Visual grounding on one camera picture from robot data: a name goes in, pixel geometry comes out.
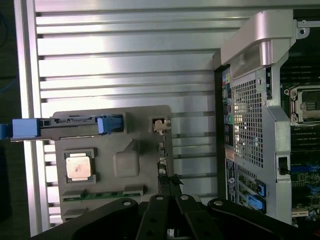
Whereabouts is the green motherboard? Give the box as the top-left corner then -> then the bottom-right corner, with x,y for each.
279,49 -> 320,221

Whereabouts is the grey plastic parts rack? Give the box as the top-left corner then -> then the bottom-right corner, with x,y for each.
51,104 -> 176,223

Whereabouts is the silver CPU chip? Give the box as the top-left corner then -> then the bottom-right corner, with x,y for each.
65,152 -> 95,182

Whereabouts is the open PC case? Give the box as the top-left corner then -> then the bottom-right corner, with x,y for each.
212,9 -> 320,229

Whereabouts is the green RAM stick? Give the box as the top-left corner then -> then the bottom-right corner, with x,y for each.
62,190 -> 146,201

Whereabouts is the hard disk in blue caddy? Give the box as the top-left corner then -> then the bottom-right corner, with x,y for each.
0,113 -> 125,144

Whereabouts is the CPU socket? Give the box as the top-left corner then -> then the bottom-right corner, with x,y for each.
287,86 -> 320,125

